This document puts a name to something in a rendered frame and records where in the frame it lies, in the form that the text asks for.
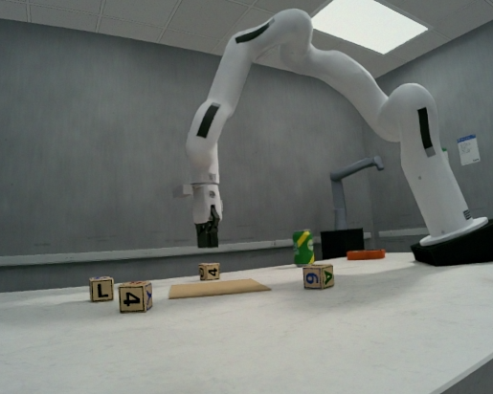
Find tan cardboard block with number 4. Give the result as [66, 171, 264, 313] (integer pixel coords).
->
[199, 263, 220, 281]

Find green soda can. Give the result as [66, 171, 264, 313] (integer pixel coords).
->
[293, 230, 314, 267]

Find wooden alphabet block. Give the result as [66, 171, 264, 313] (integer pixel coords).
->
[118, 281, 153, 314]
[89, 276, 115, 303]
[303, 264, 334, 290]

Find tan square mat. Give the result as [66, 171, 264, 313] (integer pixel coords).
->
[168, 278, 271, 299]

